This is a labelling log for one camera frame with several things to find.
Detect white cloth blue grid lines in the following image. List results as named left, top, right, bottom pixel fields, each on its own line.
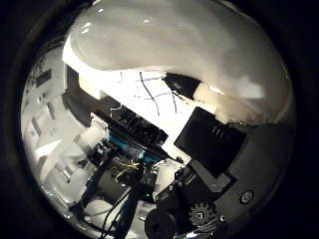
left=111, top=70, right=192, bottom=118

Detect black equipment with cyan light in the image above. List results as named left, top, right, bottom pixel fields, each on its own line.
left=96, top=107, right=169, bottom=164

